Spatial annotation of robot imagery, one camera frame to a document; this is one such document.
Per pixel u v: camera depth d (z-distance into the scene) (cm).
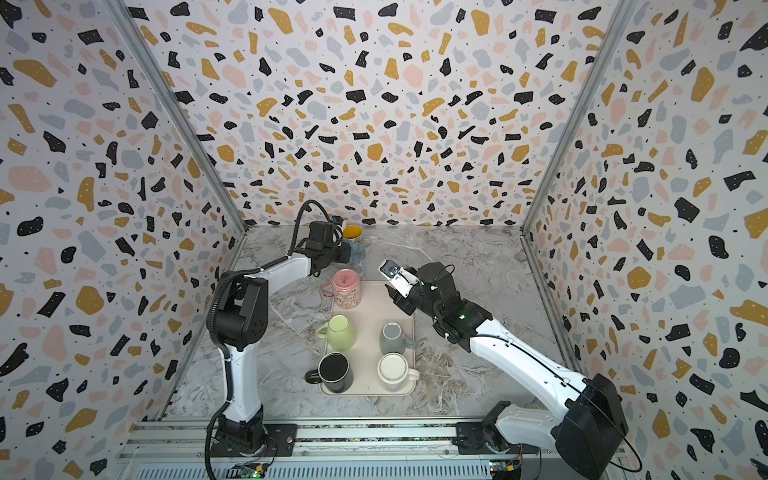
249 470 70
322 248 82
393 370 78
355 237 103
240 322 56
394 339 82
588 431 38
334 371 76
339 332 82
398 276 62
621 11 71
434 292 55
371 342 90
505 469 72
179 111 86
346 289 90
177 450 73
